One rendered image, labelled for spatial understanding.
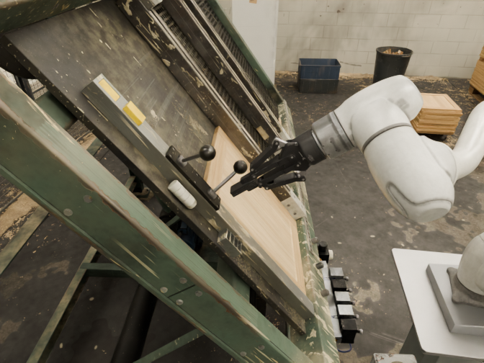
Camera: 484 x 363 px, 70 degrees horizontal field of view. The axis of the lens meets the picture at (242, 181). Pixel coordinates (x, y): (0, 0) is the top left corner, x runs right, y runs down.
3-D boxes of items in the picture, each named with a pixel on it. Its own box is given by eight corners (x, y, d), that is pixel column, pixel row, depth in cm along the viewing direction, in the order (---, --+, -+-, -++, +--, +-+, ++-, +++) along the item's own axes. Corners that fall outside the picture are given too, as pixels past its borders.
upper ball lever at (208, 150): (179, 172, 86) (214, 163, 76) (168, 161, 84) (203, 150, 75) (186, 162, 88) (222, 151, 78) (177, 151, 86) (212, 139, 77)
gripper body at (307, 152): (312, 135, 71) (274, 158, 74) (331, 165, 75) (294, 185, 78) (307, 120, 77) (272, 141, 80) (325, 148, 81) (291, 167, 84)
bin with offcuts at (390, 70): (405, 100, 516) (418, 55, 479) (369, 98, 521) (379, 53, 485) (397, 88, 558) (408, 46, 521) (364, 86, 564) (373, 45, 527)
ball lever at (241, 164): (214, 204, 89) (252, 168, 91) (205, 194, 88) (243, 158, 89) (210, 199, 93) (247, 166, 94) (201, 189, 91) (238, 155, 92)
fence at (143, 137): (304, 320, 115) (315, 316, 114) (80, 91, 73) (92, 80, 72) (302, 307, 119) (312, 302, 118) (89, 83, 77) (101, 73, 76)
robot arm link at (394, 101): (326, 99, 72) (351, 147, 66) (398, 54, 67) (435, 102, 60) (341, 122, 81) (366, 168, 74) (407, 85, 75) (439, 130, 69)
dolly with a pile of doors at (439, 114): (451, 143, 404) (464, 110, 381) (405, 140, 410) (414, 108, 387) (435, 121, 454) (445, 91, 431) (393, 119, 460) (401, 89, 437)
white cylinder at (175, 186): (166, 190, 83) (187, 212, 86) (175, 184, 82) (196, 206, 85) (168, 183, 85) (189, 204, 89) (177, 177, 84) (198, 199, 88)
